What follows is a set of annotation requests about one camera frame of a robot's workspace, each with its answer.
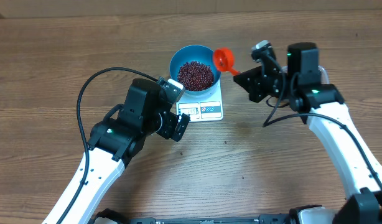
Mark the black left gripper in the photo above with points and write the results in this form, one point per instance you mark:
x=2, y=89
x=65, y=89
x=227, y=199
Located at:
x=170, y=125

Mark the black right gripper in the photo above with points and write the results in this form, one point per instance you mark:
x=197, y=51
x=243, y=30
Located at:
x=259, y=83

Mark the orange measuring scoop blue handle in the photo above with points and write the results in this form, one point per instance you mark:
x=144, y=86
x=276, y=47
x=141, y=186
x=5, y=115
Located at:
x=224, y=61

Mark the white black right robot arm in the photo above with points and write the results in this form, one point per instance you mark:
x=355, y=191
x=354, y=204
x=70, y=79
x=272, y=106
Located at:
x=321, y=106

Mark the white digital kitchen scale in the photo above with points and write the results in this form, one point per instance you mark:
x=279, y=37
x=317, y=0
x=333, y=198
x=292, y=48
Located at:
x=202, y=106

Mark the red beans in bowl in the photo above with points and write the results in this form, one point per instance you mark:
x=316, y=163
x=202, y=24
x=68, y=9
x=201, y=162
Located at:
x=195, y=76

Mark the clear plastic food container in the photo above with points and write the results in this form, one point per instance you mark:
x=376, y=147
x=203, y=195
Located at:
x=323, y=73

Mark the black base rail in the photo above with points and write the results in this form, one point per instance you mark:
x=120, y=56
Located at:
x=206, y=220

